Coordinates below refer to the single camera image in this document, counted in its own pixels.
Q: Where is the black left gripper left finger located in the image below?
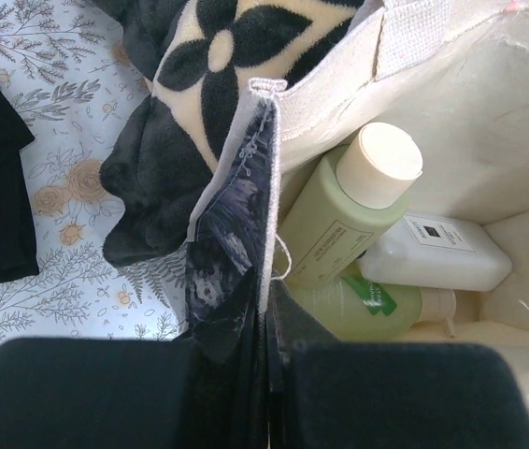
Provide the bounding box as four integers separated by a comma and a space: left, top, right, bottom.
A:
0, 336, 265, 449

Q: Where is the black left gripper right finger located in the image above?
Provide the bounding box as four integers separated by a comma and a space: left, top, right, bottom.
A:
266, 281, 529, 448

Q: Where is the green liquid bottle black cap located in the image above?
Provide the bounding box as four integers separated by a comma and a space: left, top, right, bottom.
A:
289, 274, 457, 341

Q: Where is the white bottle black cap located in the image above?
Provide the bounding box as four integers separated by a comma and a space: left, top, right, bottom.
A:
357, 212, 513, 292

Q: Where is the green bottle cream cap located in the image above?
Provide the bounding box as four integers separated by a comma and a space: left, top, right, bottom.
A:
275, 123, 423, 287

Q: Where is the beige canvas tote bag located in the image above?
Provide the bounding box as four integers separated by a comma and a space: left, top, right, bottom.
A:
184, 0, 529, 449

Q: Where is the floral table cloth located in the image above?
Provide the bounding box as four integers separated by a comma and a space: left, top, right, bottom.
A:
0, 1, 184, 343

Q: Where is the black floral plush pillow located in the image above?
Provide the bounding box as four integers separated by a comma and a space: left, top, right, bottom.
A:
98, 0, 360, 268

